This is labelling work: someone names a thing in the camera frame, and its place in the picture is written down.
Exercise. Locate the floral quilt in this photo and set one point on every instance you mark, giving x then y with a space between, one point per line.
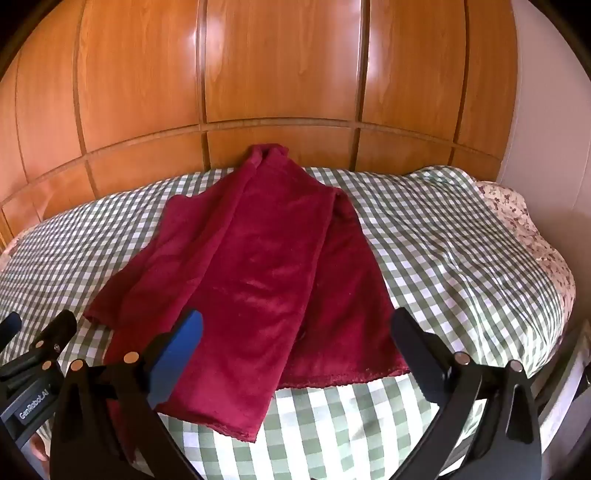
531 235

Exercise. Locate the dark red fleece garment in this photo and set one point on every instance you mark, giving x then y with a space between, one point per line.
258 286

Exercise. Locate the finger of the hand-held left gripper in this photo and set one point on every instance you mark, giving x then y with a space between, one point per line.
59 328
11 324

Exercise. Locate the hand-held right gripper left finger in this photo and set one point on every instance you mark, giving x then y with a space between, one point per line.
181 353

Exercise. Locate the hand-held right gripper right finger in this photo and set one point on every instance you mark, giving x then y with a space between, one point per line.
412 345

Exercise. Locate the green checkered bed sheet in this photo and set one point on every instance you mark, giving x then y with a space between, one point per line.
443 258

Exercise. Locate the wooden wardrobe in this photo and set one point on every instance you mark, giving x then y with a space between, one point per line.
277 69

